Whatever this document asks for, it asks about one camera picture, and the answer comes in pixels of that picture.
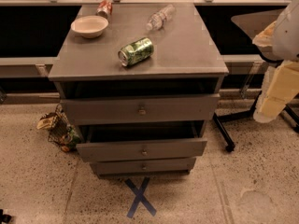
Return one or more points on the green soda can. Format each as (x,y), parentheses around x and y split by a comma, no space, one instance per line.
(136,52)

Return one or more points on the white paper bowl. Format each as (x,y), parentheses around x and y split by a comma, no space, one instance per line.
(89,26)

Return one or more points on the grey drawer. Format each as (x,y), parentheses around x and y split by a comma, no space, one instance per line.
(142,150)
(139,109)
(145,166)

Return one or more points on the bottom grey drawer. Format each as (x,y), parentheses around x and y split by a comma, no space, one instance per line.
(145,166)

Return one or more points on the blue tape cross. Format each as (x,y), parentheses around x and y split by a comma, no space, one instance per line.
(139,197)

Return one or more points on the middle grey drawer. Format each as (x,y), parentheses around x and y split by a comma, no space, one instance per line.
(142,150)

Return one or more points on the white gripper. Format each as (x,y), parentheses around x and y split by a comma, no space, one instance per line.
(287,36)

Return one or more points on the wire basket with cans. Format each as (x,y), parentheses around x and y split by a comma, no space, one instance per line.
(61,132)

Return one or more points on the clear plastic water bottle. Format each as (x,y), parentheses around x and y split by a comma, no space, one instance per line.
(158,19)

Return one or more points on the crumpled snack bag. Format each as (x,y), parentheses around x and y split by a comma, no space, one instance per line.
(47,122)

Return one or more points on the grey drawer cabinet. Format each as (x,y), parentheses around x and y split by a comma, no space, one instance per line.
(185,61)

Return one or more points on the red soda can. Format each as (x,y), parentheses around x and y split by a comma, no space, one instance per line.
(104,9)

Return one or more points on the top grey drawer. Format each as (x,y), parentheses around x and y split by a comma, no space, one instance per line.
(139,109)

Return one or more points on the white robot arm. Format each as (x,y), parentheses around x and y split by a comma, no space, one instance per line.
(286,33)

